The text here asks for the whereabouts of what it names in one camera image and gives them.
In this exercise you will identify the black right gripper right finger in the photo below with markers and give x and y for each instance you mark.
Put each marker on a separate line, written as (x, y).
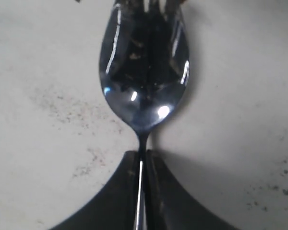
(169, 206)

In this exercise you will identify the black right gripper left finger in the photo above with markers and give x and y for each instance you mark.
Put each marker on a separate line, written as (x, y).
(114, 206)

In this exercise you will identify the metal fork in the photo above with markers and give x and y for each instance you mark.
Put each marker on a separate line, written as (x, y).
(144, 68)

